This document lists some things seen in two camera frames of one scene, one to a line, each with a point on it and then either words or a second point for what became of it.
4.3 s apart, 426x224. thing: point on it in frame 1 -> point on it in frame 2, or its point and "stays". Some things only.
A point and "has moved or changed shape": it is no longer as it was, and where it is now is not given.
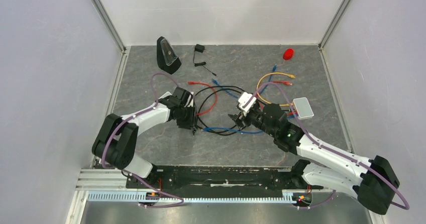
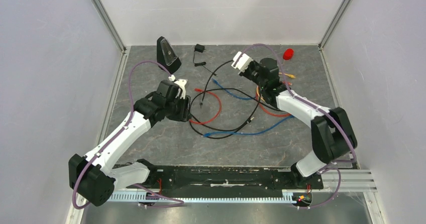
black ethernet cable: x=239 y=89 has moved or changed shape
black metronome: x=167 y=59 stays
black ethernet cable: x=218 y=134 has moved or changed shape
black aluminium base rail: x=222 y=178 stays
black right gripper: x=239 y=118 -> x=251 y=64
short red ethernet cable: x=202 y=113 -> x=198 y=90
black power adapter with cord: x=201 y=48 stays
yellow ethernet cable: x=291 y=76 stays
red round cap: x=288 y=54 stays
